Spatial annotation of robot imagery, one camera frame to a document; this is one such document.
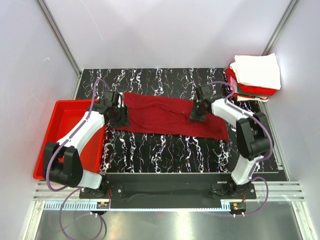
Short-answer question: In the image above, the dark red t-shirt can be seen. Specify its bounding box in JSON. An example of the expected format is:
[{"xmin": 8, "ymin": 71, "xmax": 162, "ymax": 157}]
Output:
[{"xmin": 116, "ymin": 92, "xmax": 229, "ymax": 141}]

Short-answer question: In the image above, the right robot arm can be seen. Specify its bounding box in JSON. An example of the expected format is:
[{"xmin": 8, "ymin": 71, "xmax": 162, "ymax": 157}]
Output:
[{"xmin": 189, "ymin": 84, "xmax": 274, "ymax": 199}]

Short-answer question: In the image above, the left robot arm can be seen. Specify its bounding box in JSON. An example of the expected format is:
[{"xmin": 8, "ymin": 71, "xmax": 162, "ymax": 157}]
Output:
[{"xmin": 43, "ymin": 90, "xmax": 130, "ymax": 198}]

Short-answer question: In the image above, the pink folded t-shirt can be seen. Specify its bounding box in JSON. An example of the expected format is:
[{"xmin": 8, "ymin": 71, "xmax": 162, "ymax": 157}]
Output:
[{"xmin": 229, "ymin": 75, "xmax": 238, "ymax": 94}]

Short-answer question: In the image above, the red folded t-shirt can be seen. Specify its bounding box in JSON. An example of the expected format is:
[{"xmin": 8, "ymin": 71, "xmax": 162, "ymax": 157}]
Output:
[{"xmin": 225, "ymin": 68, "xmax": 277, "ymax": 97}]

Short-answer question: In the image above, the cream folded t-shirt bottom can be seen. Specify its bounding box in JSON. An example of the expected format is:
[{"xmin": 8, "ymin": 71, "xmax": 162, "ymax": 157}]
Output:
[{"xmin": 235, "ymin": 94, "xmax": 269, "ymax": 103}]

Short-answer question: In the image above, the green folded t-shirt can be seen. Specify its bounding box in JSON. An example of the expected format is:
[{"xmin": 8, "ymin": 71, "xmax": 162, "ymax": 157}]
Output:
[{"xmin": 237, "ymin": 84, "xmax": 273, "ymax": 97}]

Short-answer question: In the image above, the red plastic bin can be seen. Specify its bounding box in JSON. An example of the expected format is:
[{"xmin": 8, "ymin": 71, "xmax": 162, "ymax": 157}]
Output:
[{"xmin": 33, "ymin": 99, "xmax": 105, "ymax": 180}]

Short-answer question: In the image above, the white folded t-shirt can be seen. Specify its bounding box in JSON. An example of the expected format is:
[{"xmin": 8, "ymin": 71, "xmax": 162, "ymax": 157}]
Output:
[{"xmin": 229, "ymin": 53, "xmax": 281, "ymax": 90}]

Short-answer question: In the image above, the left connector board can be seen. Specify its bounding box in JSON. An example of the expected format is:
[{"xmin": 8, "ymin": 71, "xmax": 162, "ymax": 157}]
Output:
[{"xmin": 96, "ymin": 201, "xmax": 110, "ymax": 210}]

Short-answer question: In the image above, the connector board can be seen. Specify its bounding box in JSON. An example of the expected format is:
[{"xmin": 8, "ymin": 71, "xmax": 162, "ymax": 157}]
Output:
[
  {"xmin": 232, "ymin": 202, "xmax": 247, "ymax": 211},
  {"xmin": 96, "ymin": 201, "xmax": 110, "ymax": 210}
]

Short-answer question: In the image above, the right connector board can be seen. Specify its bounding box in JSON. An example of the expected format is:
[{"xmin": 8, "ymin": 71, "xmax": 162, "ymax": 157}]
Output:
[{"xmin": 232, "ymin": 202, "xmax": 247, "ymax": 211}]

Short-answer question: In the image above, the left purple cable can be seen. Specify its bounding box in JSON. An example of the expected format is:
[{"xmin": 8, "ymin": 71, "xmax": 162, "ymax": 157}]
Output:
[{"xmin": 46, "ymin": 79, "xmax": 111, "ymax": 238}]

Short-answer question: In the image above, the white slotted cable duct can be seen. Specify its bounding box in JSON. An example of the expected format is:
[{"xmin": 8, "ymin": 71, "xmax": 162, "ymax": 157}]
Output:
[{"xmin": 44, "ymin": 200, "xmax": 231, "ymax": 212}]

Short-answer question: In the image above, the left aluminium frame post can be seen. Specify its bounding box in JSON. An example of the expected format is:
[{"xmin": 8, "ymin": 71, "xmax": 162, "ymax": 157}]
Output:
[{"xmin": 35, "ymin": 0, "xmax": 82, "ymax": 77}]

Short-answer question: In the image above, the aluminium frame post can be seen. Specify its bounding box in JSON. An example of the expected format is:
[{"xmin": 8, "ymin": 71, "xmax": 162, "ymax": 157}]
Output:
[
  {"xmin": 261, "ymin": 0, "xmax": 300, "ymax": 56},
  {"xmin": 35, "ymin": 0, "xmax": 82, "ymax": 77}
]

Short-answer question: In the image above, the right aluminium frame post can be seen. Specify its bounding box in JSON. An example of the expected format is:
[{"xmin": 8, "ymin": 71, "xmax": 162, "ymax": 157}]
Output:
[{"xmin": 261, "ymin": 0, "xmax": 300, "ymax": 56}]

